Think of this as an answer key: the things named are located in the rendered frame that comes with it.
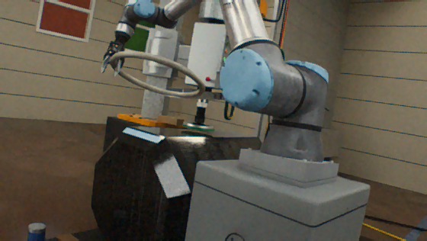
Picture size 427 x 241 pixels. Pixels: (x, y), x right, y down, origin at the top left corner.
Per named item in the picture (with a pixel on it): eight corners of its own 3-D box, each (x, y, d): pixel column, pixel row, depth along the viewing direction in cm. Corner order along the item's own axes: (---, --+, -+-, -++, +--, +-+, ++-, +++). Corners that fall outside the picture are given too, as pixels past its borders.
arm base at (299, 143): (334, 162, 99) (339, 130, 99) (301, 161, 86) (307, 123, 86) (283, 152, 112) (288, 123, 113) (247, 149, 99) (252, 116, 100)
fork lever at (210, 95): (202, 96, 253) (203, 90, 253) (226, 100, 247) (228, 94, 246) (157, 94, 188) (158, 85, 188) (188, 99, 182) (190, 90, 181)
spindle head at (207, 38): (203, 91, 256) (212, 33, 253) (230, 96, 248) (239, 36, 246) (183, 88, 222) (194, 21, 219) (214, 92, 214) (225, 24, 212)
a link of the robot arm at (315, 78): (332, 129, 98) (339, 72, 98) (298, 122, 87) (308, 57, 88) (292, 123, 110) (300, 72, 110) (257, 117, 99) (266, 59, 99)
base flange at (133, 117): (115, 117, 293) (115, 111, 293) (154, 120, 333) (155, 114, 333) (152, 126, 264) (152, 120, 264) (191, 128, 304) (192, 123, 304)
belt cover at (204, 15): (231, 49, 308) (233, 32, 307) (257, 53, 300) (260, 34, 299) (190, 22, 217) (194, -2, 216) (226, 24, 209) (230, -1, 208)
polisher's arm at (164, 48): (136, 65, 281) (142, 36, 280) (149, 69, 315) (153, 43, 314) (223, 78, 273) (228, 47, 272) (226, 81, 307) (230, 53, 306)
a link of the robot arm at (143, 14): (160, 1, 156) (148, 9, 165) (139, -6, 148) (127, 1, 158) (158, 20, 155) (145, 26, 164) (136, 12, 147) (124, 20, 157)
